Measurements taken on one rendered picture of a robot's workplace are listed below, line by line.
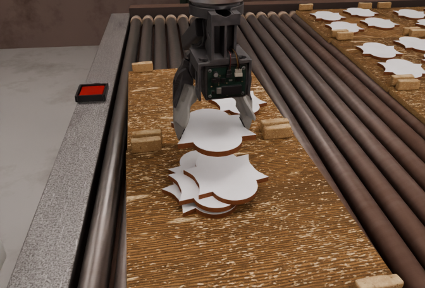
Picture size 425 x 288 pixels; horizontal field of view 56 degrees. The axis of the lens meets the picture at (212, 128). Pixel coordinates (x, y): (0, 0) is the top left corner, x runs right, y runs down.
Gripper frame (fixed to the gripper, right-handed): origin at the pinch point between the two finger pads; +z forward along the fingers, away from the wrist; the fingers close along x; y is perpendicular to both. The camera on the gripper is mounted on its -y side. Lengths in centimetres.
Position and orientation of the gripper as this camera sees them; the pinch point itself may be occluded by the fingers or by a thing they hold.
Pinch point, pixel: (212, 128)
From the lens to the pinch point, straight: 63.8
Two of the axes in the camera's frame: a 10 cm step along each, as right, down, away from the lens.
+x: 9.7, -1.1, 2.0
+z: 0.0, 8.7, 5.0
